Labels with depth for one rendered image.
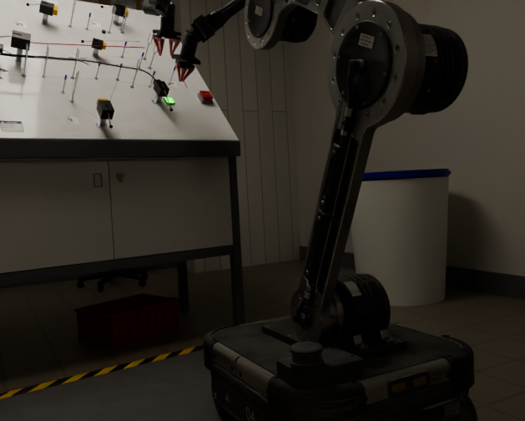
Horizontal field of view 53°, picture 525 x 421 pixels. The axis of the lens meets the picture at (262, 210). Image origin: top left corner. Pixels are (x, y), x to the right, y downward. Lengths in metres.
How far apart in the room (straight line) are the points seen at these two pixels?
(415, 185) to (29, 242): 1.81
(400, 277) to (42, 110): 1.86
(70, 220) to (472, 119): 2.23
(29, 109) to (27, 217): 0.41
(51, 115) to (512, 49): 2.28
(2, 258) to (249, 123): 2.87
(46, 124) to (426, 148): 2.28
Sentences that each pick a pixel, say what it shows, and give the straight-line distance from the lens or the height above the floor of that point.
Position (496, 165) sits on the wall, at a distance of 3.17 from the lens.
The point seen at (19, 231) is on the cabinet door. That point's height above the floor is 0.54.
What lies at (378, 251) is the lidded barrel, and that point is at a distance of 2.87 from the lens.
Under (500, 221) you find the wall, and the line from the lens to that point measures 3.17.
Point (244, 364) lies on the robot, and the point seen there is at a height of 0.23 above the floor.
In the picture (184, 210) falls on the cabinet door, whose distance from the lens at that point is 2.28.
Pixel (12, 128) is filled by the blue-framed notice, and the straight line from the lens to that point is 2.09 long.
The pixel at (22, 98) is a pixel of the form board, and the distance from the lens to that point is 2.23.
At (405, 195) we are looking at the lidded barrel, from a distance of 2.80.
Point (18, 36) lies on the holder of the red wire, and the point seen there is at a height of 1.29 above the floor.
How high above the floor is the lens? 0.65
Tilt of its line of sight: 2 degrees down
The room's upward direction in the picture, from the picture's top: 3 degrees counter-clockwise
